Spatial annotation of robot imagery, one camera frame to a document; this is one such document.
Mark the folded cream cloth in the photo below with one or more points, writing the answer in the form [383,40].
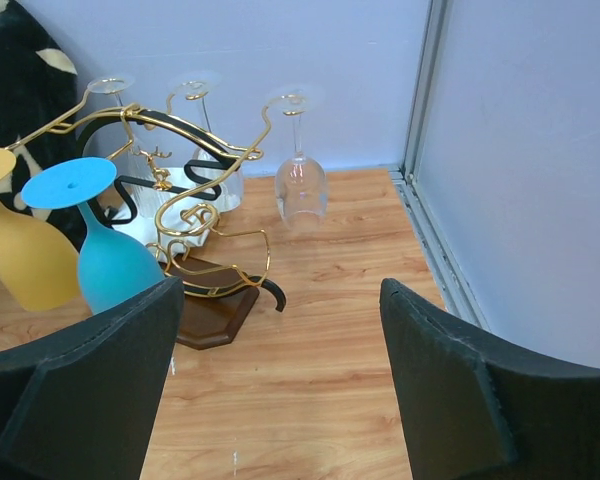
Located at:
[141,225]

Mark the gold and black wine glass rack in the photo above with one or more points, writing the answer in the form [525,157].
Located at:
[218,298]

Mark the black floral plush pillow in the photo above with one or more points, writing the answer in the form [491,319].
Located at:
[38,82]

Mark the yellow plastic goblet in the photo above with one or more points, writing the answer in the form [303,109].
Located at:
[38,264]

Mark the short clear wine glass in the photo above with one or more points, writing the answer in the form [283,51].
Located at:
[194,86]

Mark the brown tinted clear goblet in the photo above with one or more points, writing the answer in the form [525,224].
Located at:
[301,185]

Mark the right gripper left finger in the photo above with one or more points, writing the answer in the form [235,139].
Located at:
[81,403]

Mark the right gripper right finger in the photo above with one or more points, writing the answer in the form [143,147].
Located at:
[475,406]

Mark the blue plastic goblet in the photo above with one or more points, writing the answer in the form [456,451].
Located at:
[112,266]

